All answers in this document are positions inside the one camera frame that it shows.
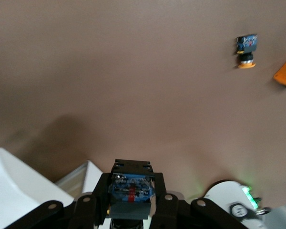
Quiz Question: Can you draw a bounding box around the white plastic tray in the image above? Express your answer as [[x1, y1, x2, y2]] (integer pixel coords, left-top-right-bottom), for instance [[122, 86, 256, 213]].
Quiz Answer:
[[0, 147, 75, 229]]

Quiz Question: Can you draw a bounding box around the orange mushroom push button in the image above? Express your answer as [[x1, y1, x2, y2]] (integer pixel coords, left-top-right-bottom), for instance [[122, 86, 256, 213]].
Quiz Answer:
[[235, 34, 258, 69]]

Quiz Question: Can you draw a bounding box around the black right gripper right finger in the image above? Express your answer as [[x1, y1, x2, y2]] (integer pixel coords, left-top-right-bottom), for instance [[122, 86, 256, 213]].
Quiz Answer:
[[152, 172, 190, 229]]

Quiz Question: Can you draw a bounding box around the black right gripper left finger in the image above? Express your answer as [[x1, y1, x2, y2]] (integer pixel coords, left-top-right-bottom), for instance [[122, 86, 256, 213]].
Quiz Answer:
[[73, 173, 112, 229]]

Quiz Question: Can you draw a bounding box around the red mushroom push button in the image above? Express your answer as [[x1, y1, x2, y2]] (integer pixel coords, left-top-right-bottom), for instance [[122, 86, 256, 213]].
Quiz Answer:
[[108, 158, 156, 229]]

